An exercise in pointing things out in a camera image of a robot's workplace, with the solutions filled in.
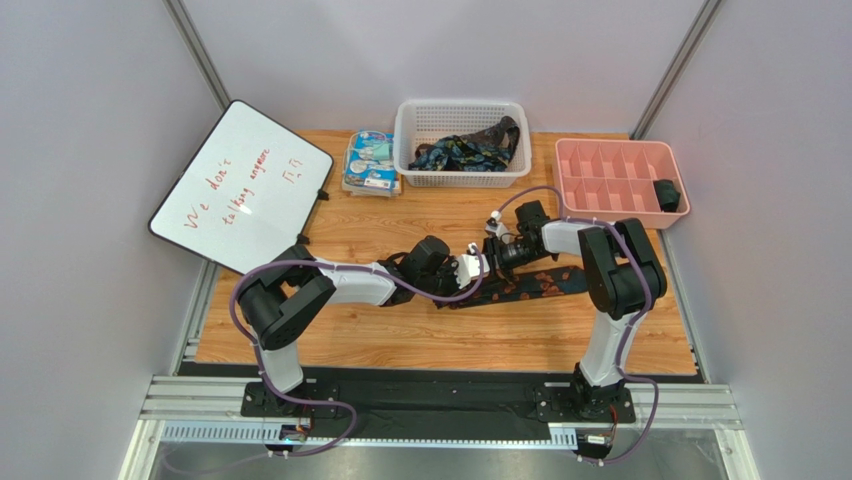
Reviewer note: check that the dark floral ties pile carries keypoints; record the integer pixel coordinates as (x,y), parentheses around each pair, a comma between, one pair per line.
(486,151)

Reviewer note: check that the pink divided organizer tray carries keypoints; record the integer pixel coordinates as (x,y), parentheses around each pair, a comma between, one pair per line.
(612,179)

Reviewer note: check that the rolled black tie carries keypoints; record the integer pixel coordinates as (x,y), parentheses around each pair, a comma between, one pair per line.
(667,195)

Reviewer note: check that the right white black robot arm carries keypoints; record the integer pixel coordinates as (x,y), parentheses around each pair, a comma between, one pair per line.
(624,279)

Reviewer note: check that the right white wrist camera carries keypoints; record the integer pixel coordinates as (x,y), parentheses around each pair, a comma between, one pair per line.
(495,227)

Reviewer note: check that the right aluminium frame post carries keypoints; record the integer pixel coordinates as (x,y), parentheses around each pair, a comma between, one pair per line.
(687,48)

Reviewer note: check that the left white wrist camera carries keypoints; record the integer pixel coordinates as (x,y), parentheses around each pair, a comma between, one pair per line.
(471,267)

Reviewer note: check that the aluminium frame post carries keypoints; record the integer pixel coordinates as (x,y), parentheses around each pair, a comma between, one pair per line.
(687,48)
(195,44)

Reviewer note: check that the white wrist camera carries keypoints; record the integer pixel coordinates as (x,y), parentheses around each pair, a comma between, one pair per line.
(495,227)
(471,267)

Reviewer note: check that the white plastic basket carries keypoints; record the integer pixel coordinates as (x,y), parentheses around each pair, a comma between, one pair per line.
(426,121)

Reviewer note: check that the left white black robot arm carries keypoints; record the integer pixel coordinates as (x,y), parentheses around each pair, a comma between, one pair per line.
(273,304)

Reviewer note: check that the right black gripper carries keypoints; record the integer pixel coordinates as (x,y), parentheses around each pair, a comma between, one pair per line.
(496,252)

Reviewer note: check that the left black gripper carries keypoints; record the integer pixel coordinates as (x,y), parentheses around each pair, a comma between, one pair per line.
(450,277)

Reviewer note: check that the black orange floral tie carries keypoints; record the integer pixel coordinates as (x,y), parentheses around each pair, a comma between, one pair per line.
(554,282)

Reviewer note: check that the white whiteboard black frame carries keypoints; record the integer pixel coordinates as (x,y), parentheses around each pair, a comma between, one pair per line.
(247,193)

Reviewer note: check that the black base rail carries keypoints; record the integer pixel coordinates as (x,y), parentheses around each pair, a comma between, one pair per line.
(428,404)

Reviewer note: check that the left aluminium frame post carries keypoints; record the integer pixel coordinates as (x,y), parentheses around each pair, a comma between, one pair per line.
(195,44)

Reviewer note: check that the blue white packet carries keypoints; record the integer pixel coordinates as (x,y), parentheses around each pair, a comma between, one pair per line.
(369,165)

